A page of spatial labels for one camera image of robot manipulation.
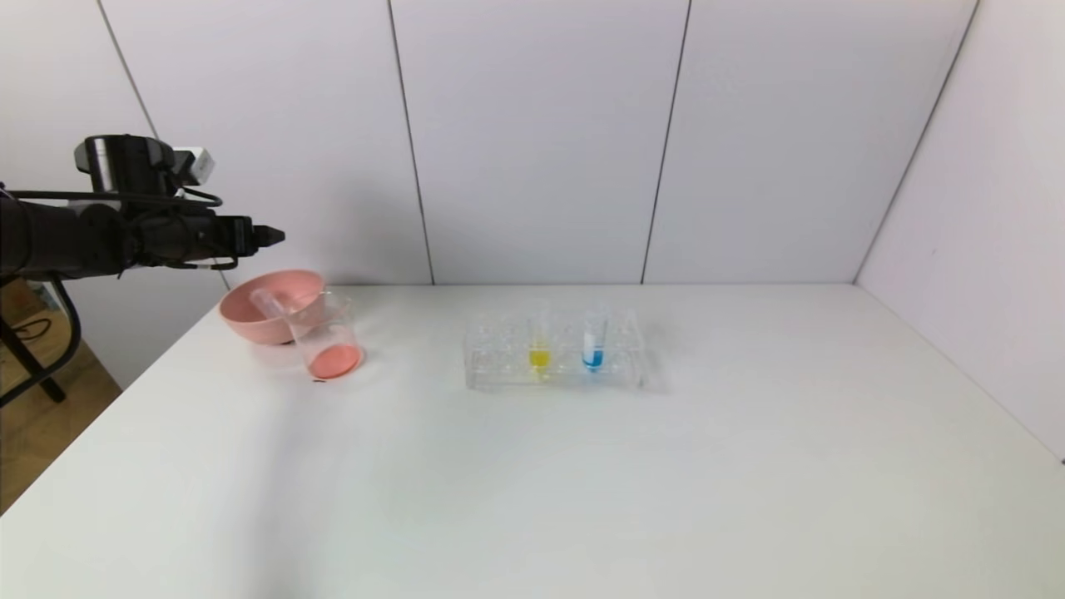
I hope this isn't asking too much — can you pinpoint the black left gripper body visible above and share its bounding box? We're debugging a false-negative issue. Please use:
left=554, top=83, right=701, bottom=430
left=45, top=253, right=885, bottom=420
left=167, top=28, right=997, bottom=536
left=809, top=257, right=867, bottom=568
left=178, top=215, right=255, bottom=266

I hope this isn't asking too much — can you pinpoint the test tube with red pigment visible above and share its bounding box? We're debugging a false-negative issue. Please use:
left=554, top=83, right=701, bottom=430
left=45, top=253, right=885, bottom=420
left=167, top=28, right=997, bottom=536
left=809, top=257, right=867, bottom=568
left=249, top=287, right=299, bottom=344

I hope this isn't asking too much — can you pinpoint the clear glass beaker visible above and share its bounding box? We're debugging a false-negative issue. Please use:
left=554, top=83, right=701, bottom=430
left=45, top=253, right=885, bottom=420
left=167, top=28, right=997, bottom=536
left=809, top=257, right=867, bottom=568
left=287, top=293, right=365, bottom=382

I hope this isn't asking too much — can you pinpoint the test tube with yellow pigment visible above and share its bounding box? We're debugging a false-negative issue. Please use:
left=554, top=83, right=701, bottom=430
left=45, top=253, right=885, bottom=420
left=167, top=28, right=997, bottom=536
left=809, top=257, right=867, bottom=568
left=526, top=303, right=552, bottom=377

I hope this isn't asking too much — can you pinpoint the test tube with blue pigment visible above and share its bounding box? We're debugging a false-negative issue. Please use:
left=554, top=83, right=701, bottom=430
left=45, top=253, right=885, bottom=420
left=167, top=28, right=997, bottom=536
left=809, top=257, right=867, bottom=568
left=581, top=304, right=608, bottom=374

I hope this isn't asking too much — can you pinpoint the clear acrylic test tube rack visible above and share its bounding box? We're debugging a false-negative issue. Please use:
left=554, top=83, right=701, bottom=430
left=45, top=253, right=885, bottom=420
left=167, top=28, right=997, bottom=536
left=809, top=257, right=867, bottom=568
left=463, top=306, right=646, bottom=390

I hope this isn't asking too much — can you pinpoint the pink plastic bowl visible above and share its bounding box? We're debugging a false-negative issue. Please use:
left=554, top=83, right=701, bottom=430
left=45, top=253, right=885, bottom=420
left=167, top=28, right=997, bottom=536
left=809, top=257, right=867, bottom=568
left=220, top=269, right=327, bottom=346

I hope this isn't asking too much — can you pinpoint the black metal stand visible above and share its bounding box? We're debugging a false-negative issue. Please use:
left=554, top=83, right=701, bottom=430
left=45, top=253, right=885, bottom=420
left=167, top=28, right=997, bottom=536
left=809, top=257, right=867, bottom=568
left=0, top=287, right=67, bottom=406

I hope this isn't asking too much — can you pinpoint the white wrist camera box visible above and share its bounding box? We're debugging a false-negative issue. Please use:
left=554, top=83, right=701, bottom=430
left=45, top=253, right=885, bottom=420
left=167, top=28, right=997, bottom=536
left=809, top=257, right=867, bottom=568
left=170, top=147, right=216, bottom=186

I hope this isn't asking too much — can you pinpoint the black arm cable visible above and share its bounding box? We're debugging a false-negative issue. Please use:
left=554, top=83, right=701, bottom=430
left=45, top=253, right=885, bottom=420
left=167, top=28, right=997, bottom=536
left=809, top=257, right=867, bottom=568
left=0, top=187, right=225, bottom=408

